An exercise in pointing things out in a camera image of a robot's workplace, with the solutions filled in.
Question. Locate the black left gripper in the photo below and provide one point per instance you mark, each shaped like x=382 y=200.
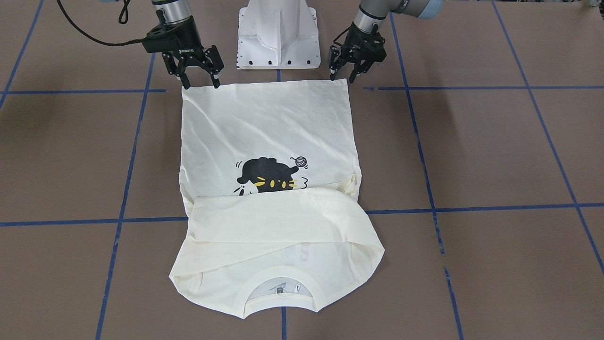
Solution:
x=364 y=38

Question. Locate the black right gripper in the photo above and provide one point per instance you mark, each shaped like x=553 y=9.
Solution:
x=185 y=37

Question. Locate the cream long-sleeve cat shirt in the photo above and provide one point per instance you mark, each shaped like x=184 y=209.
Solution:
x=270 y=179

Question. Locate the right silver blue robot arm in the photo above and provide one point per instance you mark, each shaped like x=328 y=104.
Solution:
x=172 y=12

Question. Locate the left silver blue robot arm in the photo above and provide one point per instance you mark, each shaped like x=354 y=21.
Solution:
x=376 y=11

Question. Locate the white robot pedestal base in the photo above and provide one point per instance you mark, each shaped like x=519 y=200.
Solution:
x=278 y=34

